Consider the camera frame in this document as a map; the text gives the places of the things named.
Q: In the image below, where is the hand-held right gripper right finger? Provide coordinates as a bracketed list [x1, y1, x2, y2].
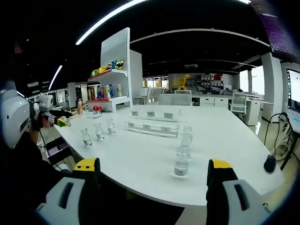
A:
[205, 158, 272, 225]

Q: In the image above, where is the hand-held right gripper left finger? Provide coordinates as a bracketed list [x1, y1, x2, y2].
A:
[36, 157, 103, 225]

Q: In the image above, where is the clear acrylic reagent rack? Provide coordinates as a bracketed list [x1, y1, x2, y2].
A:
[124, 109, 189, 139]

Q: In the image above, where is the person's left hand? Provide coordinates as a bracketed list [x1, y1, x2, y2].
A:
[30, 112, 49, 132]

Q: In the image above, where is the short ceiling light strip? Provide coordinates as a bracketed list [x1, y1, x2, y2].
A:
[48, 65, 63, 91]

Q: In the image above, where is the dark low cabinet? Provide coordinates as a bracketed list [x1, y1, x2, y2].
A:
[45, 135, 73, 164]

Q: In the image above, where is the small clear tray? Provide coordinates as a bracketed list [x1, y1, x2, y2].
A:
[84, 110, 103, 120]

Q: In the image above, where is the white chest-worn device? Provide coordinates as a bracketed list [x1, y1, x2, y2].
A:
[0, 81, 31, 150]

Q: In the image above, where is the black computer mouse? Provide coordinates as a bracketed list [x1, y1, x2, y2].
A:
[263, 154, 277, 173]

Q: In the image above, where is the row of drink bottles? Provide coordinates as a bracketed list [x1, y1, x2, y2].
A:
[90, 84, 123, 100]

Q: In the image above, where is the row of colourful snack packets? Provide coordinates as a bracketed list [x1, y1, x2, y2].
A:
[90, 60, 125, 77]

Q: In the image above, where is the white plastic chair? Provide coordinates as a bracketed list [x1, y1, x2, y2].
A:
[273, 121, 295, 162]

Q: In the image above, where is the white display shelf unit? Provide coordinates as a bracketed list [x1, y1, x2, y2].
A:
[85, 27, 143, 113]

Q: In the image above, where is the white mesh office chair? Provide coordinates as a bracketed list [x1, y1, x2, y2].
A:
[229, 93, 248, 115]

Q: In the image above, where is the long ceiling light strip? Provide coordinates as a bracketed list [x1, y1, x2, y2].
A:
[75, 0, 153, 45]

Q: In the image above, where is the row of white office desks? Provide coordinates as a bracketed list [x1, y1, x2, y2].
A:
[199, 92, 275, 126]

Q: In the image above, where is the wide white chair back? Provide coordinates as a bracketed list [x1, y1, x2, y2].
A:
[159, 93, 191, 106]

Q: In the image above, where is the lit computer monitor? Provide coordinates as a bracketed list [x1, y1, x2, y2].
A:
[285, 67, 300, 125]

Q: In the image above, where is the yellow robot figure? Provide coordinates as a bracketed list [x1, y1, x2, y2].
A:
[177, 74, 191, 91]

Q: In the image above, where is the large dark text screen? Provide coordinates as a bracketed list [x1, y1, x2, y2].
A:
[248, 0, 300, 58]

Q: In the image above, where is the black monitor cable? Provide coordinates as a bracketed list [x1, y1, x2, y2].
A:
[264, 112, 295, 146]

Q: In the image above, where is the wall shelf with products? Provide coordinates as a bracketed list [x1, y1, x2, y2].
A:
[196, 73, 223, 88]

